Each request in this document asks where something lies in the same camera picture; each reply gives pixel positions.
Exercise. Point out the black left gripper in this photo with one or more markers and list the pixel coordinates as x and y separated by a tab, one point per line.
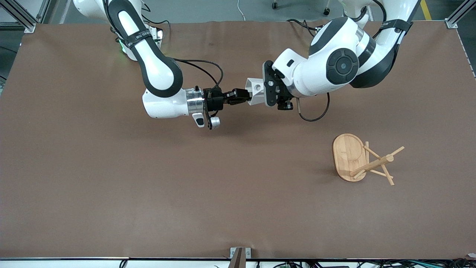
281	97

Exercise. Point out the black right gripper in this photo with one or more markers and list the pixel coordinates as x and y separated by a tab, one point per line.
215	102

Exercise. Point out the white faceted cup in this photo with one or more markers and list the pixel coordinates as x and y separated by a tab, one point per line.
256	93

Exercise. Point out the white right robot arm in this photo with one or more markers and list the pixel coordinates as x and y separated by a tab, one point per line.
156	70

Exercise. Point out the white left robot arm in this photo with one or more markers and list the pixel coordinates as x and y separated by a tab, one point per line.
334	67

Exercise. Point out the wooden cup rack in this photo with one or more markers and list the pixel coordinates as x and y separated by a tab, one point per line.
347	156

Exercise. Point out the brown table cover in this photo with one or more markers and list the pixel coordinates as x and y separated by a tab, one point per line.
238	186

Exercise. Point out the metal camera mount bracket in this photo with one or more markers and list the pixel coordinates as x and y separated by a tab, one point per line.
240	257

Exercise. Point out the aluminium frame post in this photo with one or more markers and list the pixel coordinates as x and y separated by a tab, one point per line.
22	16
455	18

